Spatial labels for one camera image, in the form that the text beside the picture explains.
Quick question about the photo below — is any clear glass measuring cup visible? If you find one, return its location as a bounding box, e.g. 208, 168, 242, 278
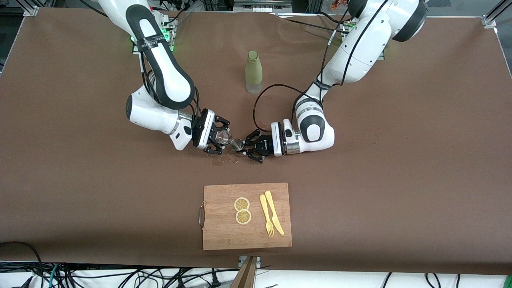
215, 129, 232, 147

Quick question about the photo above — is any scattered liquid spill puddle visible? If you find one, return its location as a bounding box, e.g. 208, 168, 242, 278
210, 154, 240, 166

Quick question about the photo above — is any yellow plastic fork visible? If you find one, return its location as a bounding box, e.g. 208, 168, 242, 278
259, 194, 275, 237

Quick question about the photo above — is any green sleeved glass bottle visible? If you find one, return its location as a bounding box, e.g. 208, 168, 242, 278
245, 50, 263, 95

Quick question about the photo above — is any yellow plastic knife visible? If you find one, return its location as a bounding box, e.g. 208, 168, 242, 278
264, 190, 285, 236

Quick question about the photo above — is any wooden cutting board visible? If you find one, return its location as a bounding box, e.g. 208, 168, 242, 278
199, 182, 292, 251

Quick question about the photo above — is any grey power strip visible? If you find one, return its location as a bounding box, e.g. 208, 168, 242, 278
234, 0, 292, 12

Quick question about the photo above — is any brown table cover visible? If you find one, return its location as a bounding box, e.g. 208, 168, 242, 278
0, 8, 512, 276

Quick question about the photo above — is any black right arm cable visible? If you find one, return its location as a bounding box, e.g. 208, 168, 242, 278
140, 52, 200, 130

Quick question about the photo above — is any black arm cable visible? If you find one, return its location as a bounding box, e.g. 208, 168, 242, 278
140, 52, 200, 130
253, 0, 390, 132

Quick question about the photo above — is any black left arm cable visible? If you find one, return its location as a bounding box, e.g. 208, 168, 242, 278
253, 0, 390, 132

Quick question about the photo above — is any thick black cable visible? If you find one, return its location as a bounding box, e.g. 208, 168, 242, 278
0, 241, 44, 288

